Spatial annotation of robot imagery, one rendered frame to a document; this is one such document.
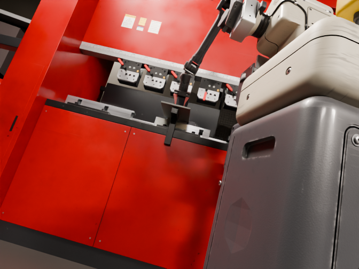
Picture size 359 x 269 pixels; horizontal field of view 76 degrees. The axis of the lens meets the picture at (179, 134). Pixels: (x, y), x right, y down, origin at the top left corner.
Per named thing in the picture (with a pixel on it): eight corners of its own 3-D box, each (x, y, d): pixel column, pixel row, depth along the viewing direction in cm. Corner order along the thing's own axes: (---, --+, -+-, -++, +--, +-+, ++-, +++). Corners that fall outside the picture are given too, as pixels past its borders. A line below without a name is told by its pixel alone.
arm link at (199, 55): (224, -5, 121) (240, 7, 124) (222, -3, 126) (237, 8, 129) (182, 67, 137) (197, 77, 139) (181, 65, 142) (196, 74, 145)
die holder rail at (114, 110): (63, 106, 163) (68, 94, 165) (67, 109, 169) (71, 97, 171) (130, 123, 160) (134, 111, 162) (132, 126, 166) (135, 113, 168)
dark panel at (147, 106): (92, 124, 215) (107, 82, 225) (93, 124, 217) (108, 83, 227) (210, 154, 208) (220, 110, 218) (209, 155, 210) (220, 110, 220)
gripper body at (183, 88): (174, 91, 148) (177, 80, 146) (190, 95, 147) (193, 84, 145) (173, 92, 141) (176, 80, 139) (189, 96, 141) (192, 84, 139)
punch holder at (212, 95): (196, 97, 163) (202, 76, 166) (195, 101, 171) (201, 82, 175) (217, 102, 162) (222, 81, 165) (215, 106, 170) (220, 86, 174)
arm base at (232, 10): (235, -1, 81) (265, 12, 83) (229, 1, 89) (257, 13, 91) (225, 25, 85) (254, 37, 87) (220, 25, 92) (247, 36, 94)
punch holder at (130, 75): (116, 77, 167) (123, 58, 170) (118, 82, 175) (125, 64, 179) (135, 82, 166) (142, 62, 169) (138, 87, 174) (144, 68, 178)
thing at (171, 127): (162, 140, 133) (172, 106, 138) (164, 144, 147) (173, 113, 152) (169, 141, 133) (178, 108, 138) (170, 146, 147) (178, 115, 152)
